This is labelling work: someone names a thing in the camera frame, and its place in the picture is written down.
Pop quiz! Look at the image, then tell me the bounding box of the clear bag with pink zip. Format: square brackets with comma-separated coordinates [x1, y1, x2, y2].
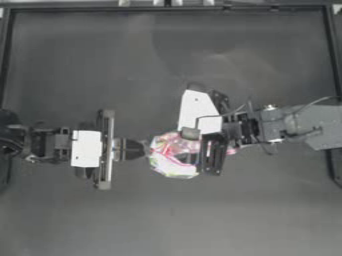
[147, 130, 238, 180]

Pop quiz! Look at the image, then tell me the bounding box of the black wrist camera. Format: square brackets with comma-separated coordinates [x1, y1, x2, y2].
[178, 126, 204, 142]
[73, 166, 95, 179]

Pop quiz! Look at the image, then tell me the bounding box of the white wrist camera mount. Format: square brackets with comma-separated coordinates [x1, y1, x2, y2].
[70, 129, 105, 169]
[177, 88, 225, 136]

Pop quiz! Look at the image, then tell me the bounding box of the black table frame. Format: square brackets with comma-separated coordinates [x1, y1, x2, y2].
[0, 0, 342, 111]

